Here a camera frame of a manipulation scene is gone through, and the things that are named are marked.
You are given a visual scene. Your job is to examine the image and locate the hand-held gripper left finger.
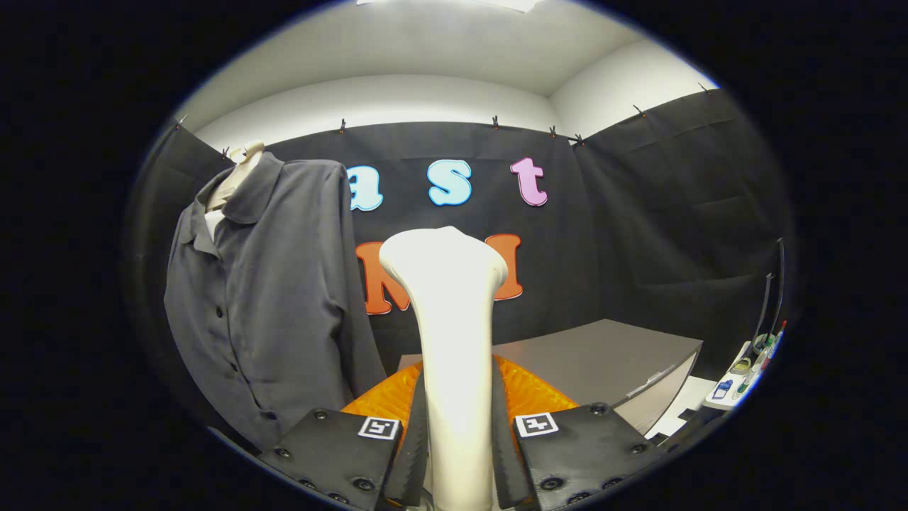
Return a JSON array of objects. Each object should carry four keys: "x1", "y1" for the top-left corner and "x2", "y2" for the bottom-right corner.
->
[{"x1": 257, "y1": 361, "x2": 432, "y2": 511}]

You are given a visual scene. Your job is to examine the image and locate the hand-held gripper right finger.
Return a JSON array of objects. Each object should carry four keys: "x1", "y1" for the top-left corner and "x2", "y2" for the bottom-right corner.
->
[{"x1": 491, "y1": 355, "x2": 668, "y2": 511}]

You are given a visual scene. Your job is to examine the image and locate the cream garment steamer head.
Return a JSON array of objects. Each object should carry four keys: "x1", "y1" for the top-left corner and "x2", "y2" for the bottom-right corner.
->
[{"x1": 379, "y1": 226, "x2": 509, "y2": 511}]

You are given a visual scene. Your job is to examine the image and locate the dark grey button shirt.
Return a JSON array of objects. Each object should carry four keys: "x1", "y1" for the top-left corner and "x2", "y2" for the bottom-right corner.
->
[{"x1": 163, "y1": 153, "x2": 387, "y2": 451}]

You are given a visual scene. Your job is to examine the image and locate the cream clothes hanger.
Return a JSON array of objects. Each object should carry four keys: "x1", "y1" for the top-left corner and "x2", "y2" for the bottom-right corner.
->
[{"x1": 204, "y1": 141, "x2": 267, "y2": 242}]

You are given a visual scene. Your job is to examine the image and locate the black backdrop cloth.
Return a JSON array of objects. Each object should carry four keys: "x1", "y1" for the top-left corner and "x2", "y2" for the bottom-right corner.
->
[{"x1": 128, "y1": 89, "x2": 799, "y2": 398}]

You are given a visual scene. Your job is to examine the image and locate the red and blue pens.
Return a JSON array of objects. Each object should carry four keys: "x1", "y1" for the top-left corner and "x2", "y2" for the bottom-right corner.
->
[{"x1": 738, "y1": 321, "x2": 787, "y2": 395}]

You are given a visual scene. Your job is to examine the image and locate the ceiling light panel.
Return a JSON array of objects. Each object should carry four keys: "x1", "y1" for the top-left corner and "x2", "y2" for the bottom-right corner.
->
[{"x1": 355, "y1": 0, "x2": 540, "y2": 13}]

